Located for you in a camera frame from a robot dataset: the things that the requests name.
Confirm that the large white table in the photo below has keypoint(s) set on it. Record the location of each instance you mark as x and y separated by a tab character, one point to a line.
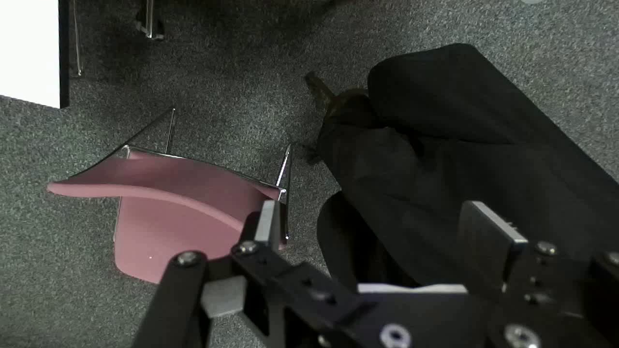
25	46

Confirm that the pink chair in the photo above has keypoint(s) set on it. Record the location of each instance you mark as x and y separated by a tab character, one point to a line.
174	206

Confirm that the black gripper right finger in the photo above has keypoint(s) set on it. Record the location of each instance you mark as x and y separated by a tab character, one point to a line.
489	245

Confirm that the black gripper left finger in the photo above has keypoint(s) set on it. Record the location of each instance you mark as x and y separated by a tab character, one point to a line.
265	224

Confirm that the black jersey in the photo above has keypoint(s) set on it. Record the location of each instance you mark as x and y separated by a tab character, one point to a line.
464	162

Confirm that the metal table leg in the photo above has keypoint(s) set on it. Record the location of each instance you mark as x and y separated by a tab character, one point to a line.
149	21
75	40

